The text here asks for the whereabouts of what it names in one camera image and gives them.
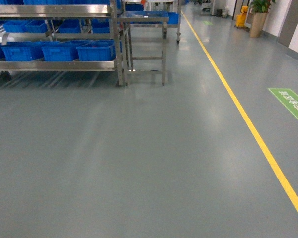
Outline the yellow mop bucket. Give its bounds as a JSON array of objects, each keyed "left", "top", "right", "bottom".
[{"left": 235, "top": 6, "right": 248, "bottom": 28}]

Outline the far left blue bin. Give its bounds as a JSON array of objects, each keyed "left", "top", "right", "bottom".
[{"left": 1, "top": 41, "right": 59, "bottom": 61}]

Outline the distant steel cart rack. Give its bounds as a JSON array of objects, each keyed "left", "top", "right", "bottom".
[{"left": 121, "top": 0, "right": 181, "bottom": 44}]

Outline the blue bin with red bags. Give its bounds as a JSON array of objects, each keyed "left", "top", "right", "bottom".
[{"left": 76, "top": 40, "right": 116, "bottom": 61}]

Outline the empty blue plastic bin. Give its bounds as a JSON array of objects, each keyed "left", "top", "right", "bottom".
[{"left": 42, "top": 40, "right": 90, "bottom": 62}]

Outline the stainless steel side table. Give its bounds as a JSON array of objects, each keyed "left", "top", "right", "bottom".
[{"left": 118, "top": 11, "right": 169, "bottom": 85}]

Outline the beige tall planter plant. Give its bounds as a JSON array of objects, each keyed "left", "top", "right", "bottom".
[{"left": 249, "top": 0, "right": 276, "bottom": 38}]

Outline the stainless steel flow rack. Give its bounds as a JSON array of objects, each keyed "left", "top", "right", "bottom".
[{"left": 0, "top": 0, "right": 125, "bottom": 86}]

